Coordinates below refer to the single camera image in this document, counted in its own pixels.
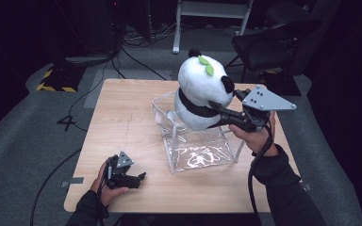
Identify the black chair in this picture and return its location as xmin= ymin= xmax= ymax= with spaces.
xmin=217 ymin=1 xmax=324 ymax=95

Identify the white metal stand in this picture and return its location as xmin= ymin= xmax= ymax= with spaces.
xmin=172 ymin=0 xmax=255 ymax=55

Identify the clear plastic storage bag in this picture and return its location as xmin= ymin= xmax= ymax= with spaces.
xmin=151 ymin=90 xmax=246 ymax=174

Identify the tangle of floor cables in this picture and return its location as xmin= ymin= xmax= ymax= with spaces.
xmin=121 ymin=17 xmax=187 ymax=49

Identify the grey tape strip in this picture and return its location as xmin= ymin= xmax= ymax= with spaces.
xmin=60 ymin=177 xmax=85 ymax=188

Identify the panda plush toy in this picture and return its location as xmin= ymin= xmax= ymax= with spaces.
xmin=173 ymin=48 xmax=236 ymax=132

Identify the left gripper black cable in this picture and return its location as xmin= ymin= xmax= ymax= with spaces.
xmin=96 ymin=163 xmax=112 ymax=226

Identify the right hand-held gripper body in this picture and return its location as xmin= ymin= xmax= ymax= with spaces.
xmin=239 ymin=84 xmax=297 ymax=134

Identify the person's right hand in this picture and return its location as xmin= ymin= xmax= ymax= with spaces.
xmin=228 ymin=111 xmax=280 ymax=157

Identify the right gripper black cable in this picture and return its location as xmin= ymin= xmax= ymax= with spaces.
xmin=247 ymin=121 xmax=275 ymax=226

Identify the dark equipment cabinet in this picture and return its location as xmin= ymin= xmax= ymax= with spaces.
xmin=55 ymin=0 xmax=122 ymax=65

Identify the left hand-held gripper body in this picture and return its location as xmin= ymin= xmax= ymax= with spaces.
xmin=105 ymin=151 xmax=140 ymax=189

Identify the person's left hand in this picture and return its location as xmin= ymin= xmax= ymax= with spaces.
xmin=90 ymin=158 xmax=130 ymax=207

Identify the thin black floor cable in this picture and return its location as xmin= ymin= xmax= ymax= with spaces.
xmin=68 ymin=46 xmax=126 ymax=132

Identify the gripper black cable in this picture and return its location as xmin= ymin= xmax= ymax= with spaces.
xmin=247 ymin=121 xmax=275 ymax=226
xmin=96 ymin=163 xmax=112 ymax=226

